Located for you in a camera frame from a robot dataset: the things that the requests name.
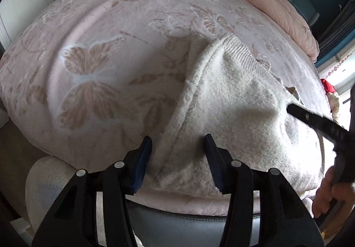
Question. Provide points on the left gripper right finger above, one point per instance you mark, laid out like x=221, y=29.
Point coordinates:
x=284, y=219

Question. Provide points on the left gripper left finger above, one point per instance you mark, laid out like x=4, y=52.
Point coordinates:
x=72, y=221

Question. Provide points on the white knit sweater black hearts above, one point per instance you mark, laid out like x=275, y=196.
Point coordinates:
x=235, y=97

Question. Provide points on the person's right hand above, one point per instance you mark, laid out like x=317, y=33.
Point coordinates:
x=330, y=190

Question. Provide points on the white blanket on window seat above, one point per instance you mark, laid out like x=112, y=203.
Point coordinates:
x=334, y=104

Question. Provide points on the red cloth on window seat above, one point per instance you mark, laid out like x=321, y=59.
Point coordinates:
x=327, y=86

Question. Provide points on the person's leg in fleece trousers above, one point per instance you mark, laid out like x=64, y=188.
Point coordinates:
x=45, y=181

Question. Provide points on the pink butterfly pattern bed blanket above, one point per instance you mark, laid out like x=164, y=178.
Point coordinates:
x=88, y=79

